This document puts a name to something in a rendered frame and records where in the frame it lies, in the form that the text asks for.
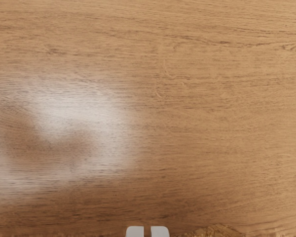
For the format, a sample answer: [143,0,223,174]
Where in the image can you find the golden brown rough lump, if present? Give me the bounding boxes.
[178,223,247,237]

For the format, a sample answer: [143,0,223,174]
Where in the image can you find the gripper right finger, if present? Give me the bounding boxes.
[150,226,170,237]

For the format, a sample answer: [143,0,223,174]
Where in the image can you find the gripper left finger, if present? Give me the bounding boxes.
[125,225,145,237]

